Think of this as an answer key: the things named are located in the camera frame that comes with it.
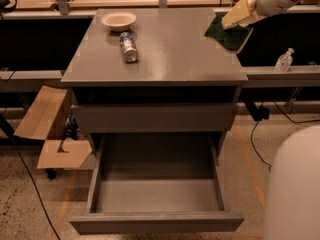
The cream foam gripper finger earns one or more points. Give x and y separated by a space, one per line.
243 13

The green scrubbing sponge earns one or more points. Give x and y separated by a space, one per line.
233 39

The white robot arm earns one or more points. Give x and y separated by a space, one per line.
293 198

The grey drawer cabinet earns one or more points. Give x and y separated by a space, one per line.
177 64

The closed grey top drawer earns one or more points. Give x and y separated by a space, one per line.
153 118

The open grey middle drawer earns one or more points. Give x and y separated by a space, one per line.
156 183

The hand sanitizer pump bottle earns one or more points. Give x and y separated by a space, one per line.
284 61

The black power adapter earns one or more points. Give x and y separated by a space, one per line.
261 113

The white paper bowl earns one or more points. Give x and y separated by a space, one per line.
118 21

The open cardboard box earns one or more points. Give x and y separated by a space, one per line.
45 120

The black headphones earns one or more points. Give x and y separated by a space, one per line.
7 6

